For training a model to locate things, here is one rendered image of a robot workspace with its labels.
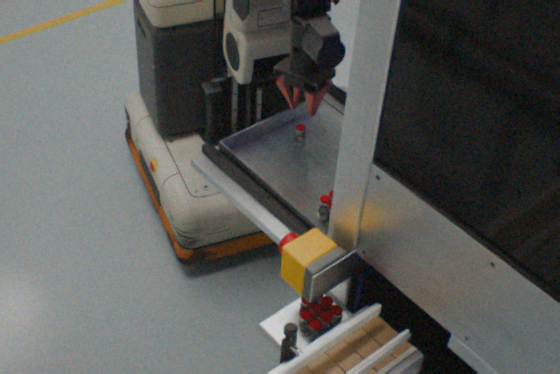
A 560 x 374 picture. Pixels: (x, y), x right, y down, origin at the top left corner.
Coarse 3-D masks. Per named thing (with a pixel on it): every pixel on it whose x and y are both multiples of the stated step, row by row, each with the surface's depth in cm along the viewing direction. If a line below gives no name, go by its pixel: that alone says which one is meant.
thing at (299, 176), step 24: (264, 120) 166; (288, 120) 171; (312, 120) 172; (336, 120) 171; (240, 144) 165; (264, 144) 165; (288, 144) 166; (312, 144) 166; (336, 144) 167; (240, 168) 158; (264, 168) 160; (288, 168) 160; (312, 168) 161; (336, 168) 161; (288, 192) 155; (312, 192) 156; (312, 216) 151
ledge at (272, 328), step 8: (296, 304) 136; (280, 312) 134; (288, 312) 134; (296, 312) 134; (344, 312) 135; (264, 320) 133; (272, 320) 133; (280, 320) 133; (288, 320) 133; (296, 320) 133; (264, 328) 132; (272, 328) 132; (280, 328) 132; (264, 336) 133; (272, 336) 131; (280, 336) 131; (272, 344) 132; (280, 344) 130; (304, 344) 130
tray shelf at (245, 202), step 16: (192, 160) 161; (208, 160) 161; (208, 176) 158; (224, 176) 158; (224, 192) 156; (240, 192) 155; (240, 208) 154; (256, 208) 152; (256, 224) 151; (272, 224) 149
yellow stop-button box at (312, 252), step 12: (300, 240) 126; (312, 240) 126; (324, 240) 126; (288, 252) 124; (300, 252) 124; (312, 252) 124; (324, 252) 124; (336, 252) 124; (288, 264) 125; (300, 264) 123; (312, 264) 122; (324, 264) 122; (288, 276) 127; (300, 276) 124; (312, 276) 121; (300, 288) 126
